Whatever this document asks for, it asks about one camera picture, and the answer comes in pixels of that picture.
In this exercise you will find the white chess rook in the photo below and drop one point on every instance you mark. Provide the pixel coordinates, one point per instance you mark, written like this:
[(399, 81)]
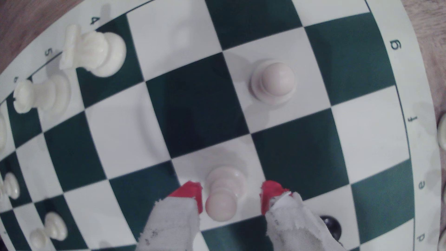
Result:
[(94, 52)]

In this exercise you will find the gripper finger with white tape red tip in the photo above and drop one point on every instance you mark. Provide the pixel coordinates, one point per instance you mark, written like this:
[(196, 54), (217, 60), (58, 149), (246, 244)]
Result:
[(174, 223), (292, 226)]

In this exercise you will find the white chess queen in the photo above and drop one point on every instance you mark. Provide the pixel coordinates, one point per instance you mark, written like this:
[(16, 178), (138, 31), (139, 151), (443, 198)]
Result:
[(43, 94)]

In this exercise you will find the black chess pawn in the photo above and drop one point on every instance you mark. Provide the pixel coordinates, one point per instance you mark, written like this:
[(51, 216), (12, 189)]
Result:
[(332, 225)]

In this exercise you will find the white chess pawn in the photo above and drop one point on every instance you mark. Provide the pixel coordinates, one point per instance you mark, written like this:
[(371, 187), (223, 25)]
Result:
[(50, 229), (273, 82), (11, 185), (224, 193)]

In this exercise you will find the green and white chess mat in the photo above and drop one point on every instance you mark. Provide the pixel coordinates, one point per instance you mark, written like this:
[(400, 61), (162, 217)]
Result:
[(195, 104)]

